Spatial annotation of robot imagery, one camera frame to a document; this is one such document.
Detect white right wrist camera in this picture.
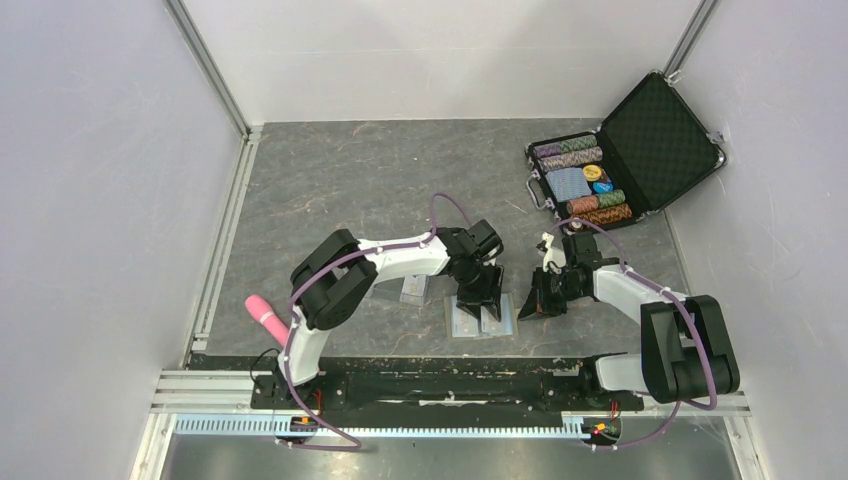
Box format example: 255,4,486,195
536,232,567,274

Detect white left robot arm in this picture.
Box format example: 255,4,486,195
275,220,504,408

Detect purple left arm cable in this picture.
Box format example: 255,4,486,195
280,193,473,453

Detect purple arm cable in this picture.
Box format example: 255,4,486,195
280,193,473,453
549,217,720,452

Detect poker chips in case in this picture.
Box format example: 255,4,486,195
525,131,637,228

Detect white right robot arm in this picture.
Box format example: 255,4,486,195
518,232,741,409

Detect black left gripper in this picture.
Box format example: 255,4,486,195
455,258,504,322

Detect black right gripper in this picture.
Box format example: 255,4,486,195
518,266,585,320

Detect clear acrylic card box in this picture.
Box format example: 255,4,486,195
366,279,403,302
399,275,428,307

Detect black poker chip case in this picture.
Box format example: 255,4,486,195
524,70,729,237

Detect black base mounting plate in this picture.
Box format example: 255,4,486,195
250,356,645,429

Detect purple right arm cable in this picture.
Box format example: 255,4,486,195
549,217,720,452

